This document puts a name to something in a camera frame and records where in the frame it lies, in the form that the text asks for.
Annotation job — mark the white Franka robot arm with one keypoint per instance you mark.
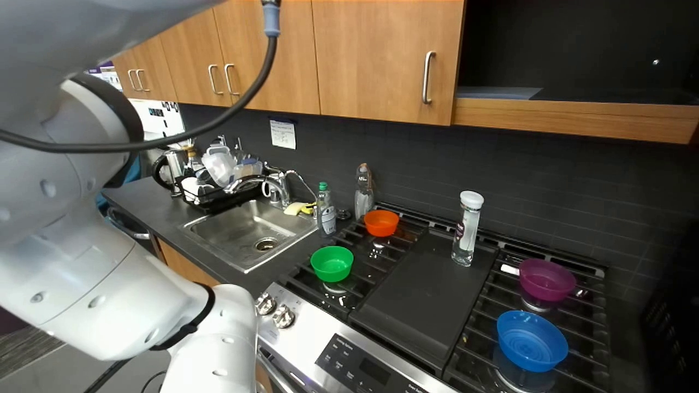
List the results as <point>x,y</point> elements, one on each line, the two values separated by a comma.
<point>72,275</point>

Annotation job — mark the wooden cupboard black interior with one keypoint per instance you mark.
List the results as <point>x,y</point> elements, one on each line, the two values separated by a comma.
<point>581,120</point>

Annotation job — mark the clear spray bottle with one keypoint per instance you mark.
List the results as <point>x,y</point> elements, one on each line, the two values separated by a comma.
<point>363,197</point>

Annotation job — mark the green capped soap bottle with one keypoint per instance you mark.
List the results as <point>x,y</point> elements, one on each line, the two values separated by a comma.
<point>327,214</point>

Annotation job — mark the orange plastic bowl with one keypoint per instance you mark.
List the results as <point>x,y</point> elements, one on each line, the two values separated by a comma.
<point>383,222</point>

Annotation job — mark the yellow green sponge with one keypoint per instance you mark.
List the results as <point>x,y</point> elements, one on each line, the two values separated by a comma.
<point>309,211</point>

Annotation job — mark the pale yellow sponge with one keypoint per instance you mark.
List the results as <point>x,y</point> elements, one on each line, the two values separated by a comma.
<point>294,211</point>

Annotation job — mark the thin chrome water tap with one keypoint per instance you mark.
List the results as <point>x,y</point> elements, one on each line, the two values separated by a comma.
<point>294,174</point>

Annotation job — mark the green plastic bowl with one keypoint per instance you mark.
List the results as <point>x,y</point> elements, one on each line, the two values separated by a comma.
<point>332,262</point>

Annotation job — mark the stainless steel sink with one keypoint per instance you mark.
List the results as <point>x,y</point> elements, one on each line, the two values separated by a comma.
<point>241,237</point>

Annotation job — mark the clear bottle white cap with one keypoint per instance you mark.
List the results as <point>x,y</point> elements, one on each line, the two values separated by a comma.
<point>469,233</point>

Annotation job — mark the black griddle plate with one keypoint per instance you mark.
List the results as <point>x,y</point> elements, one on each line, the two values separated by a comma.
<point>423,307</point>

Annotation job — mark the black dish rack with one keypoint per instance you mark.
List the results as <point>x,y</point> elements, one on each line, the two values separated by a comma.
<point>220,197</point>

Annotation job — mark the clear plastic container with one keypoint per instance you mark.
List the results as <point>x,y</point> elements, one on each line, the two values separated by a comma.
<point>220,165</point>

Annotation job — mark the silver stove knob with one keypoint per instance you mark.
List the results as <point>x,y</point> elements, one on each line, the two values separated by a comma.
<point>285,317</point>
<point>268,307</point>

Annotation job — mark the stainless gas stove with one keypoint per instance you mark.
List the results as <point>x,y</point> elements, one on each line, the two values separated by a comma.
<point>313,341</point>

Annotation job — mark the wooden base cabinet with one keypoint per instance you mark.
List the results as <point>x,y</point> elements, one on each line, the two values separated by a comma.
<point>181,266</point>

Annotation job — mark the white poster black squares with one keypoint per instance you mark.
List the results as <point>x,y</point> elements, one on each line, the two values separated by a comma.
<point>165,120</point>

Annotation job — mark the purple plastic bowl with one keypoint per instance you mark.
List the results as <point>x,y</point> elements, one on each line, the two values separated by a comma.
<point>547,281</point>

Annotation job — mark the blue chair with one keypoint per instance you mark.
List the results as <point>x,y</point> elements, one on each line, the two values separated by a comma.
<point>131,171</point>

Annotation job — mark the blue plastic bowl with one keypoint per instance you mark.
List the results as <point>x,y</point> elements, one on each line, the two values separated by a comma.
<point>531,341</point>

